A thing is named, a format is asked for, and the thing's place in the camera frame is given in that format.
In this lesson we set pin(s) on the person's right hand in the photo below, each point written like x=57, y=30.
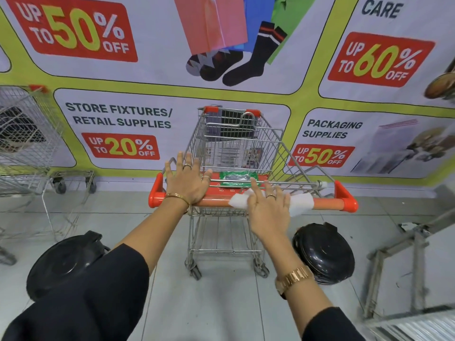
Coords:
x=268, y=216

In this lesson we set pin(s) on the person's left hand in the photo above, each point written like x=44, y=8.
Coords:
x=185, y=184

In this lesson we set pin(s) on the person's right little finger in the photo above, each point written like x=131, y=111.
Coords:
x=287, y=202

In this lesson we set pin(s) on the person's left middle finger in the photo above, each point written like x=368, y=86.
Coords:
x=188, y=163

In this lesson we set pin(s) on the person's left little finger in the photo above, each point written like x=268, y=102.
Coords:
x=170, y=166

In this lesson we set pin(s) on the person's left thumb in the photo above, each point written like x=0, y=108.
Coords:
x=207, y=177

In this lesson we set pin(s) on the person's right middle finger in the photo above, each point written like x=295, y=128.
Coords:
x=268, y=191

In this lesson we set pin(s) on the white wet wipe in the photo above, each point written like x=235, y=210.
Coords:
x=302, y=204

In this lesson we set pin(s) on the person's left forearm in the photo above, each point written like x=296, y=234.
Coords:
x=156, y=230

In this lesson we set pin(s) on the person's right forearm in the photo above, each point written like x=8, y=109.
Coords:
x=305, y=298

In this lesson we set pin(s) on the green wipes packet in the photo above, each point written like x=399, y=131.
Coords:
x=234, y=178

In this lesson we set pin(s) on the small dark printed packet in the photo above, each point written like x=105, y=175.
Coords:
x=254, y=158

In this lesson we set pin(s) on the black box in cart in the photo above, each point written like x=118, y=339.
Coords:
x=236, y=124

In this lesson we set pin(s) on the black round lidded bin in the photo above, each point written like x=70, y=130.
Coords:
x=60, y=262
x=325, y=255

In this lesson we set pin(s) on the gold wrist watch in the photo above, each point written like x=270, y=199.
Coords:
x=293, y=278

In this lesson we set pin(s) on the printed sale banner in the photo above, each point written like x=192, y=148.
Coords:
x=142, y=78

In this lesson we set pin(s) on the paper scrap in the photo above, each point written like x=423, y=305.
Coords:
x=407, y=227

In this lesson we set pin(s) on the black garment sleeve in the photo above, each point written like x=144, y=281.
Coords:
x=330, y=326
x=89, y=301

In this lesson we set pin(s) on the empty metal shopping cart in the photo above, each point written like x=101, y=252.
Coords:
x=32, y=163

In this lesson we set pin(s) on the black bag in cart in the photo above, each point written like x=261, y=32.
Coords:
x=17, y=129

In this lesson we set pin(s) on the white corrugated sheet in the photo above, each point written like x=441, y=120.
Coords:
x=419, y=328

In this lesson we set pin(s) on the grey metal rack frame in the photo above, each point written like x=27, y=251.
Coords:
x=416, y=252

